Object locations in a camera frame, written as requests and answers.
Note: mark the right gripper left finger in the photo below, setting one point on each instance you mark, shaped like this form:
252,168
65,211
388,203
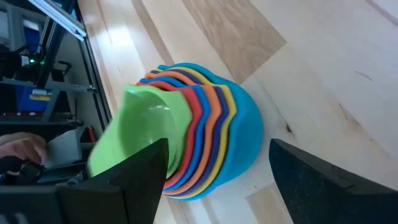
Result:
93,202

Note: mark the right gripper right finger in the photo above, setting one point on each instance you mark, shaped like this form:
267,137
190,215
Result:
326,193

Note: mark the green plastic measuring cup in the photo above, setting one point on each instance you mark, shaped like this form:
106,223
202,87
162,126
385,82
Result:
146,118

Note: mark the purple plastic measuring cup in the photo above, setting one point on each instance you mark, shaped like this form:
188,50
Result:
224,109

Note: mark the orange plastic measuring cup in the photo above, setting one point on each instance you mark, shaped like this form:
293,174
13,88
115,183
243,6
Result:
216,107

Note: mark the red plastic measuring cup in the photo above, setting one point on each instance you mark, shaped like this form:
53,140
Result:
196,102

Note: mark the medium blue measuring cup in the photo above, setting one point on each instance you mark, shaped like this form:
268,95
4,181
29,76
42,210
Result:
206,104

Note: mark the large light blue measuring cup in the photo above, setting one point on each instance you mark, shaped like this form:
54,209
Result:
248,130

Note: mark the white paper sheets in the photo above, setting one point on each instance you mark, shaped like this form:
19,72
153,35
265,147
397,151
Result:
63,149

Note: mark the person's hand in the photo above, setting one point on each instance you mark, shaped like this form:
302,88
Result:
21,146

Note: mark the blue storage bin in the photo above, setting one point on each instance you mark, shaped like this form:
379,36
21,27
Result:
31,99

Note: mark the black aluminium table frame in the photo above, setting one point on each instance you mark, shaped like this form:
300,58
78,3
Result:
96,87

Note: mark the silver aluminium rail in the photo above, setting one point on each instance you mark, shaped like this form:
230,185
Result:
59,15

